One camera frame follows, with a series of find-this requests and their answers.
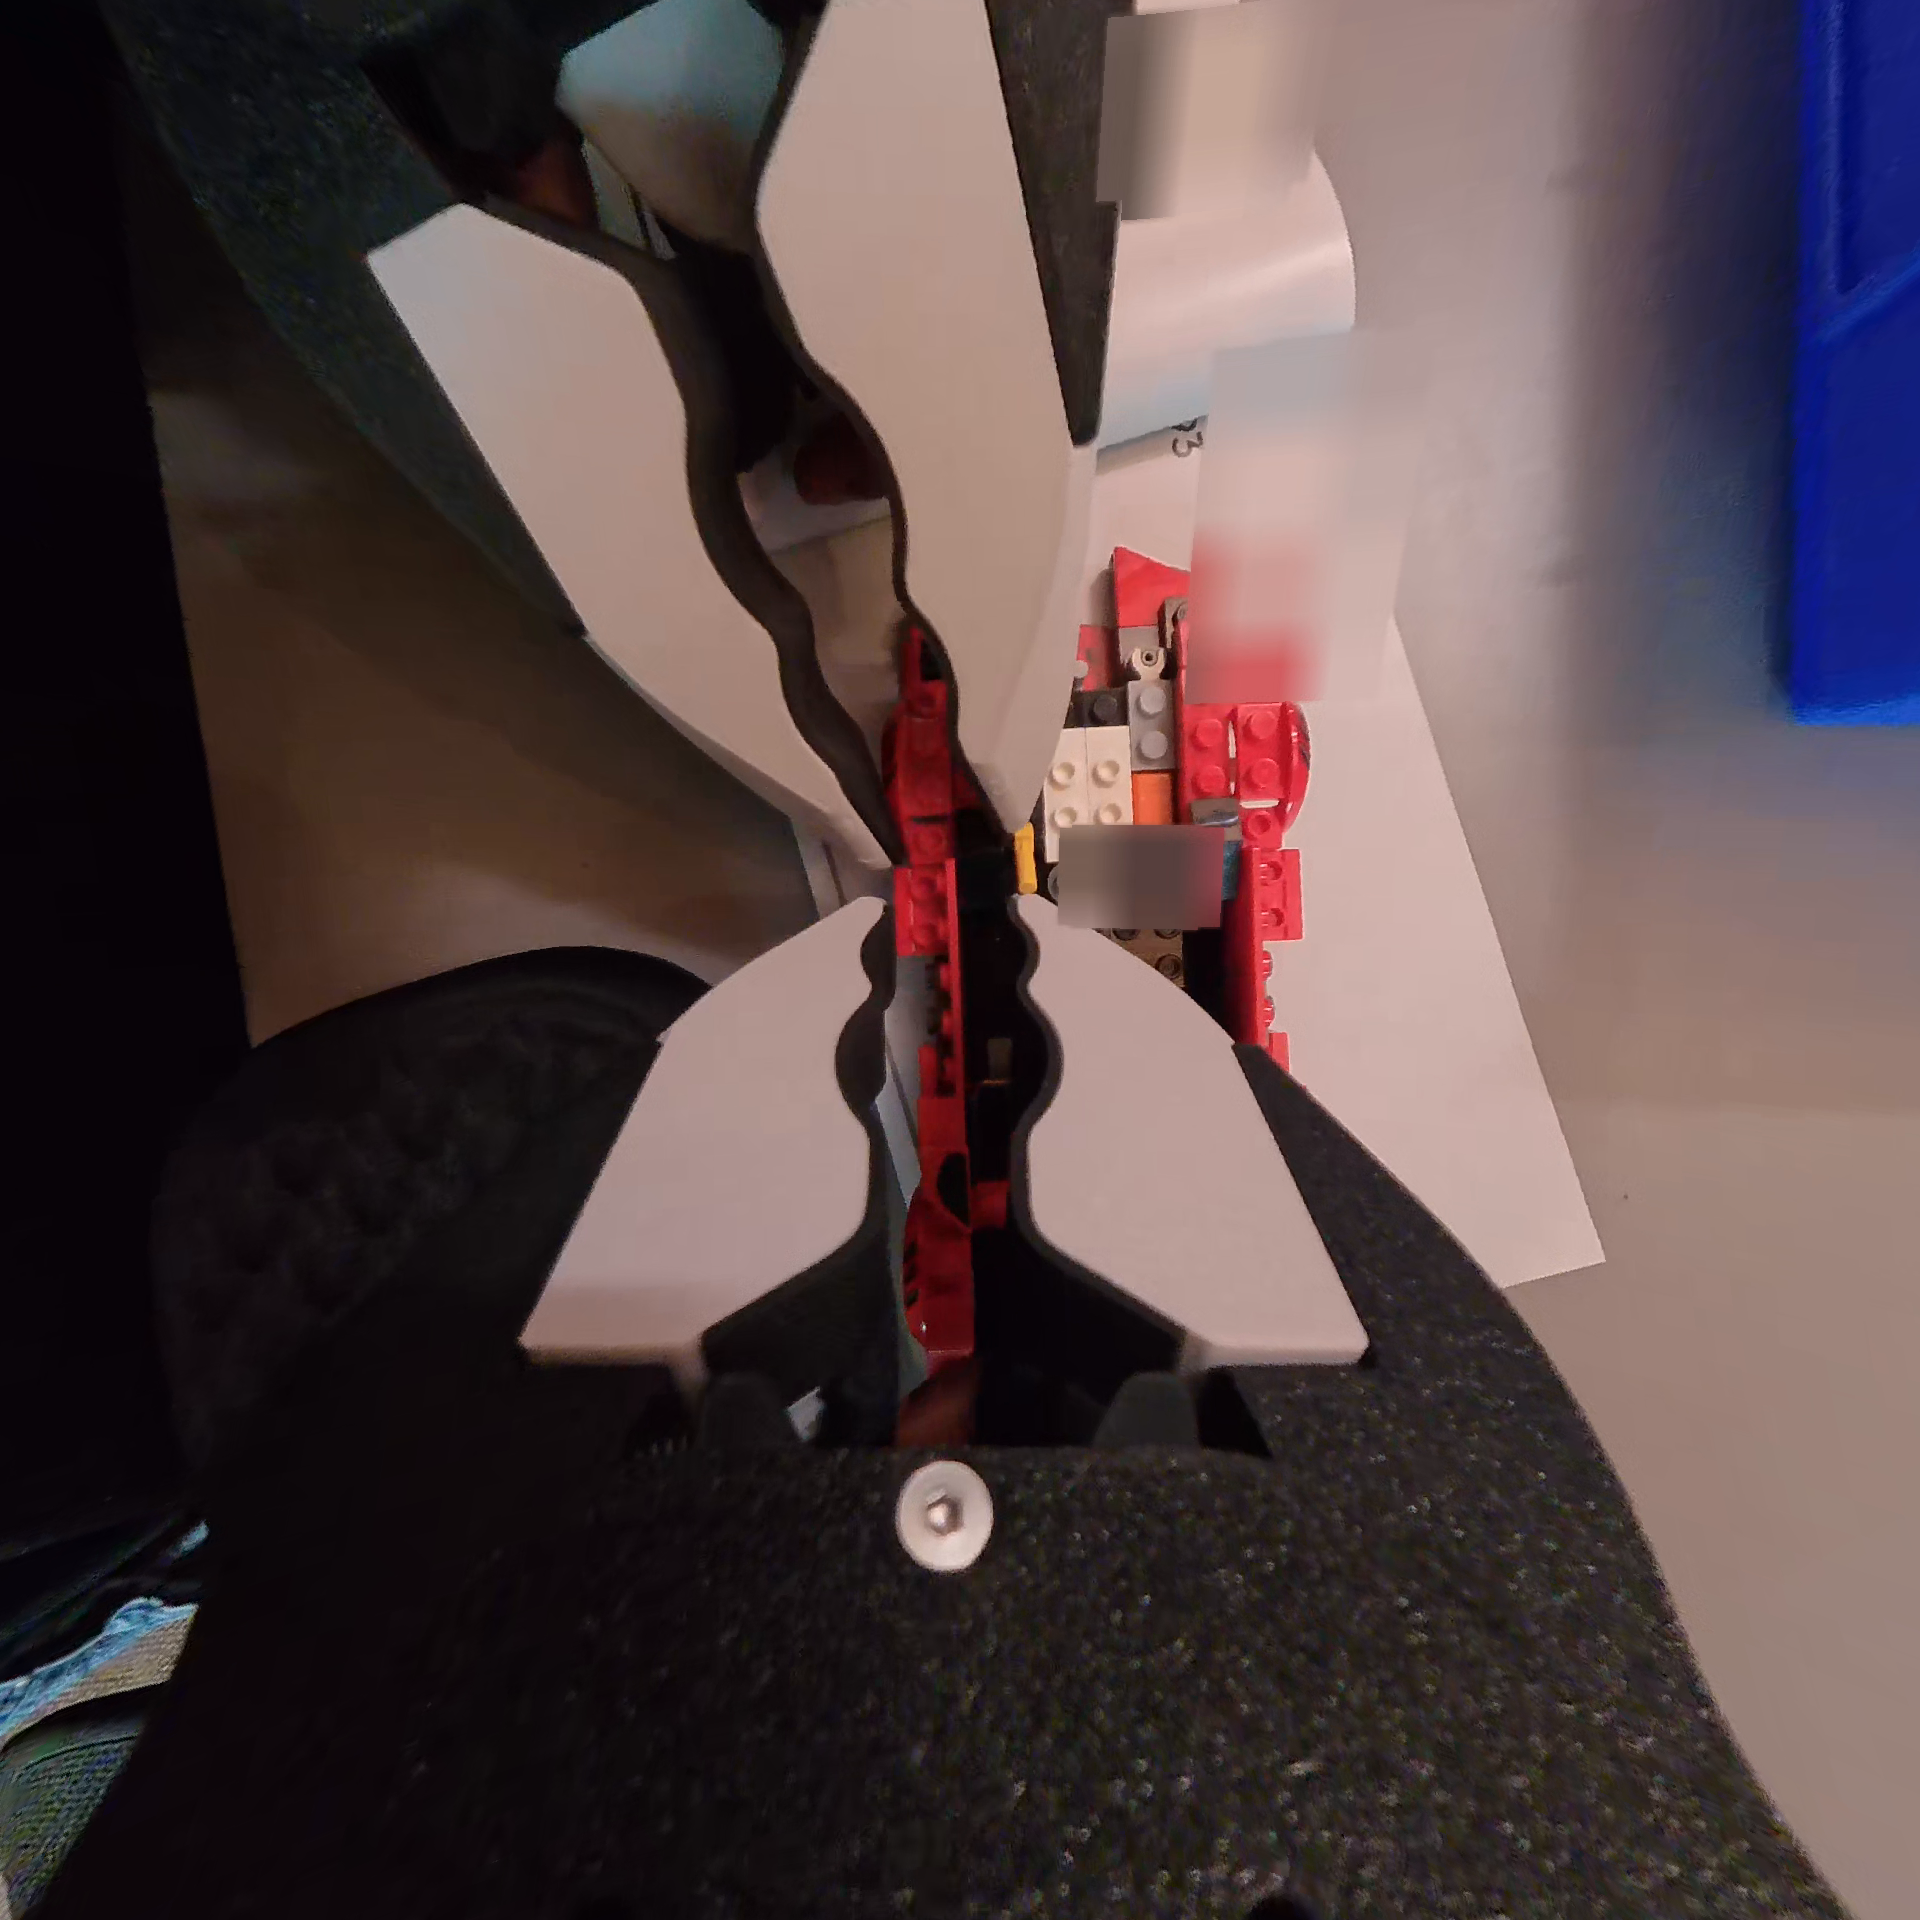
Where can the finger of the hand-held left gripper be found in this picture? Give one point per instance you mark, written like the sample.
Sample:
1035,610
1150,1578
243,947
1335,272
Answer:
962,299
571,450

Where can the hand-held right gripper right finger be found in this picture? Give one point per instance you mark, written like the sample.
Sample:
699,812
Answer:
1186,1185

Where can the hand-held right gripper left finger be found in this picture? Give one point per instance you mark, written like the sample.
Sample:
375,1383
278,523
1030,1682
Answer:
722,1185

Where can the red toy brick car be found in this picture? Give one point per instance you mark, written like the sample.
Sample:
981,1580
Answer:
1261,931

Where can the person's left hand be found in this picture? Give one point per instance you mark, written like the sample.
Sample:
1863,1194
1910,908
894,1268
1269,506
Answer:
838,465

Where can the white instruction booklet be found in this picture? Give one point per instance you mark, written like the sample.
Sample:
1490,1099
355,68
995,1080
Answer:
1424,1050

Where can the black dimpled wrist rest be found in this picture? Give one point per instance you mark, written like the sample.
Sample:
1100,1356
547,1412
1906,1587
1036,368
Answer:
375,1141

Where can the blue patterned cloth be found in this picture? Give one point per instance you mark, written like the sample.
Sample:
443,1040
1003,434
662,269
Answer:
76,1693

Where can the blue plastic bin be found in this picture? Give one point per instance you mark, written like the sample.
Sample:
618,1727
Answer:
1861,376

